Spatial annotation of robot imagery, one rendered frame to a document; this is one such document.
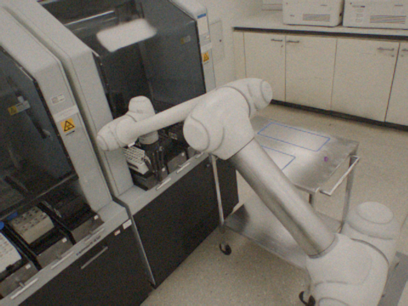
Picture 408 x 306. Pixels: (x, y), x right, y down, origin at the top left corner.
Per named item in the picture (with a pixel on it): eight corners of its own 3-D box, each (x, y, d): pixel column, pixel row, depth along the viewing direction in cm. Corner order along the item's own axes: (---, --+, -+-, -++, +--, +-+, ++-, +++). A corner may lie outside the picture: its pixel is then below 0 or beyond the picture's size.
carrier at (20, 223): (45, 218, 143) (39, 207, 140) (47, 220, 142) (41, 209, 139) (18, 235, 137) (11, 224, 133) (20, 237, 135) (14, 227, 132)
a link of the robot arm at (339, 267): (402, 275, 97) (384, 340, 83) (355, 280, 109) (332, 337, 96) (233, 72, 96) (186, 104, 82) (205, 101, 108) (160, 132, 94)
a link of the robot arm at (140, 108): (146, 121, 155) (125, 135, 147) (138, 91, 147) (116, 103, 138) (163, 126, 149) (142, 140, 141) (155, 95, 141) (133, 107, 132)
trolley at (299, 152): (218, 252, 218) (202, 148, 174) (258, 211, 244) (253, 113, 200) (314, 312, 177) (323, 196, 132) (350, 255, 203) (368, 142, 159)
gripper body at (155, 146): (150, 133, 157) (155, 150, 162) (137, 142, 152) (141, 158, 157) (161, 138, 152) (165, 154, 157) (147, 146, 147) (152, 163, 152)
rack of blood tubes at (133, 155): (108, 158, 181) (105, 149, 177) (122, 150, 187) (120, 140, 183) (144, 176, 163) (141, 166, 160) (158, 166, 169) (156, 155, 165)
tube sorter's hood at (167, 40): (70, 125, 186) (20, 3, 151) (150, 85, 222) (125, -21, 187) (127, 149, 155) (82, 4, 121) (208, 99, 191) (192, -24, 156)
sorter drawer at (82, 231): (10, 189, 181) (2, 176, 176) (34, 175, 189) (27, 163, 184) (82, 248, 137) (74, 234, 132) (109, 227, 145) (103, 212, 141)
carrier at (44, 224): (52, 224, 139) (47, 214, 136) (54, 226, 138) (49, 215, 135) (25, 242, 133) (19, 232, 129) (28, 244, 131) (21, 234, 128)
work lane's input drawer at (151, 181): (76, 153, 204) (70, 141, 199) (95, 142, 212) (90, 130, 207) (154, 194, 161) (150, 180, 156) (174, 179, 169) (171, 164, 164)
